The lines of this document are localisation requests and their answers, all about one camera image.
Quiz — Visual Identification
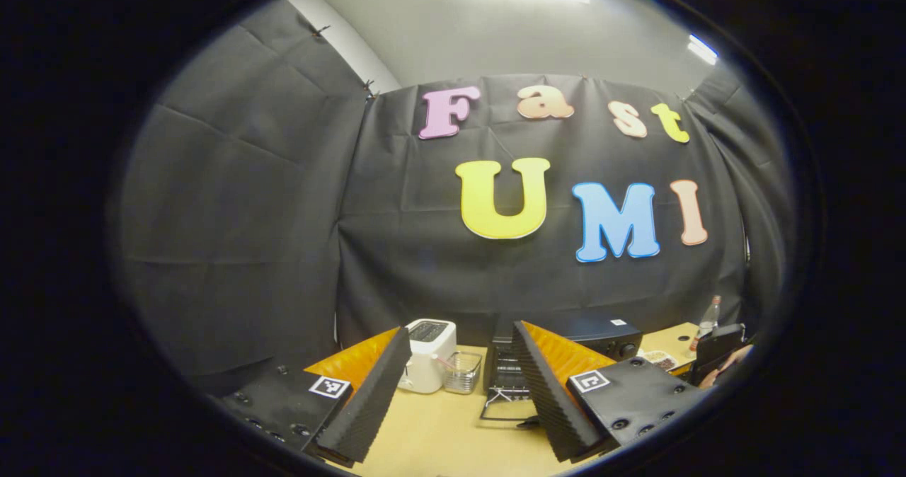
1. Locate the small ceiling light panel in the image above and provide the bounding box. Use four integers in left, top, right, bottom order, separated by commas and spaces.
687, 33, 719, 66

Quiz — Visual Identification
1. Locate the clear glass container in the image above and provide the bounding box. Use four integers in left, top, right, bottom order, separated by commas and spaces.
444, 351, 483, 395

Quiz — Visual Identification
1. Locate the clear plastic water bottle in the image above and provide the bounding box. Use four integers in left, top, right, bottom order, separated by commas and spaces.
690, 295, 723, 354

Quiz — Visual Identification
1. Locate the white divided snack plate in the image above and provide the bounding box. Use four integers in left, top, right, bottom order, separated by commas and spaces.
641, 350, 680, 373

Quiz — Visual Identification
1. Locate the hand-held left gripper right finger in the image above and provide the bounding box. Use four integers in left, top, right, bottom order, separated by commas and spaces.
511, 321, 709, 464

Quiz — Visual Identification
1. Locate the black electric oven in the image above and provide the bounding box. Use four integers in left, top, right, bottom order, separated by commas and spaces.
479, 311, 643, 430

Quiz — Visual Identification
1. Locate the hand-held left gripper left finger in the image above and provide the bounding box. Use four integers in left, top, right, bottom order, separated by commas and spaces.
212, 326, 413, 467

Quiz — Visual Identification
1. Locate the black backdrop cloth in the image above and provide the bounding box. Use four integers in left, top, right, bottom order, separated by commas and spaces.
113, 0, 790, 393

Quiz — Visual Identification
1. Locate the white toaster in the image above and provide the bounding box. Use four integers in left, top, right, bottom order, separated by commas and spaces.
398, 318, 457, 394

